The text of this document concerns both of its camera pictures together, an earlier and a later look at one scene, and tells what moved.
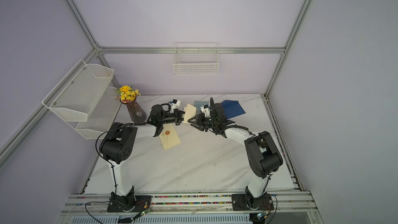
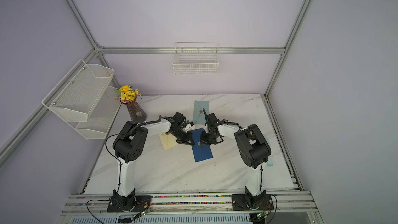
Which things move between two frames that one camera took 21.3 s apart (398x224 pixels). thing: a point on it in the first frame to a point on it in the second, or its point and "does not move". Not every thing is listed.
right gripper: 200,117 to 204,140
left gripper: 178,122 to 187,138
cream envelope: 169,136 does not move
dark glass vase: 137,114 does not move
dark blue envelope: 232,108 to 200,152
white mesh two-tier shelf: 82,97 does not move
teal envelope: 199,103 does not move
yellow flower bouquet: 127,94 does not move
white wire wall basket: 196,58 does not move
